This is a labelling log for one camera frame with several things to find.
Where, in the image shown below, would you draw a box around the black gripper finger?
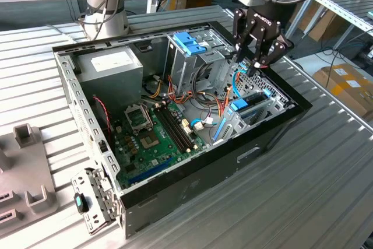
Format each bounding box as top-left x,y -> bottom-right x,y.
247,26 -> 294,77
232,8 -> 254,65

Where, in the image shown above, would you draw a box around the orange red yellow power wire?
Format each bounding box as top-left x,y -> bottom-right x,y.
217,61 -> 268,120

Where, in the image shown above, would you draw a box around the blue data wire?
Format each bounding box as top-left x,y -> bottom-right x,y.
231,62 -> 250,99

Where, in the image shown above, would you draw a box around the hard disk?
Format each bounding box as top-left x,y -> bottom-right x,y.
213,89 -> 273,144

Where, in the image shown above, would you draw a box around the metal disk bay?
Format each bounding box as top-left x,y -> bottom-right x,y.
211,87 -> 295,146

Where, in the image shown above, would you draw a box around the cardboard box under desk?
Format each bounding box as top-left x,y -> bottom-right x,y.
297,0 -> 354,43

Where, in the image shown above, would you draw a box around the blue plastic drive latch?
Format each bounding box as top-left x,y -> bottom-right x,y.
172,32 -> 209,57

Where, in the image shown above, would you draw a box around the metal drive cage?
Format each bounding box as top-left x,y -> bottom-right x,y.
163,31 -> 235,98

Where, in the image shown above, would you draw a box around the metal slat side table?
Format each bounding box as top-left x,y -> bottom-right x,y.
278,0 -> 373,54

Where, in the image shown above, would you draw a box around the cardboard box with labels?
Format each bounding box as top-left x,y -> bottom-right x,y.
313,64 -> 373,121

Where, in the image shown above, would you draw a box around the black RAM slot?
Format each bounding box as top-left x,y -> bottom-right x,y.
165,106 -> 195,150
154,110 -> 184,155
161,107 -> 191,152
158,108 -> 188,153

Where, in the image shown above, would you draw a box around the metal socket cover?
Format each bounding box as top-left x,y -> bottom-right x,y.
124,103 -> 154,132

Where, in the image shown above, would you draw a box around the grey power supply unit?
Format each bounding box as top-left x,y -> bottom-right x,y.
76,46 -> 144,115

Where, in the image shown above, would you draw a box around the green motherboard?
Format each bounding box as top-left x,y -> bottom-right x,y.
112,101 -> 209,190

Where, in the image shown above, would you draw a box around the open black PC case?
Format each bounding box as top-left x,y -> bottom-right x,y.
52,20 -> 313,240

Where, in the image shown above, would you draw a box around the blue expansion slot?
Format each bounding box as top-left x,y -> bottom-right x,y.
128,157 -> 173,184

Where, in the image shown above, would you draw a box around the black teal latch clip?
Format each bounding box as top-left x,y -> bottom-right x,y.
73,192 -> 90,213

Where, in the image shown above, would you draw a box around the grey parts rack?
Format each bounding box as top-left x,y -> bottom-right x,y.
0,125 -> 59,237

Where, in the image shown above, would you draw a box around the orange black wire bundle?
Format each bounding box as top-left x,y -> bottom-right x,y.
167,73 -> 228,107

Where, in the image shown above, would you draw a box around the white plug purple wire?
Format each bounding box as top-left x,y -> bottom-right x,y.
200,106 -> 218,127

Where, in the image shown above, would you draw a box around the short blue board wire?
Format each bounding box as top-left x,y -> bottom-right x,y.
189,118 -> 205,130

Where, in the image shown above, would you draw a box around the yellow orange supply wires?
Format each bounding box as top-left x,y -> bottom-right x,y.
144,74 -> 164,99

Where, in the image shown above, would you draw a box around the red black fan wire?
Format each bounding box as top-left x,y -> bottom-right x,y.
92,94 -> 114,143

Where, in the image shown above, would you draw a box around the metal expansion slot bracket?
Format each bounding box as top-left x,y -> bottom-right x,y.
71,167 -> 123,236

